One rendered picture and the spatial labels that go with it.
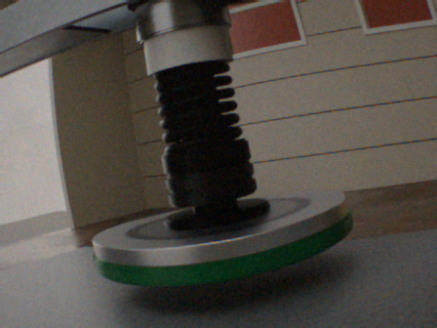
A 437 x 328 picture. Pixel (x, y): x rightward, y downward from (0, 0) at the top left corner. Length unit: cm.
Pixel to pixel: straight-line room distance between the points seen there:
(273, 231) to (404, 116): 632
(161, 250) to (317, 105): 688
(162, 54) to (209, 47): 4
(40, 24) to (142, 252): 23
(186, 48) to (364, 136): 654
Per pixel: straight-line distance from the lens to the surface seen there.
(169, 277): 39
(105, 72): 911
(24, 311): 49
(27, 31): 51
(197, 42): 45
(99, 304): 48
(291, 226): 39
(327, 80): 713
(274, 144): 765
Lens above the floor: 97
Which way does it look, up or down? 3 degrees down
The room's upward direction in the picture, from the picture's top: 10 degrees counter-clockwise
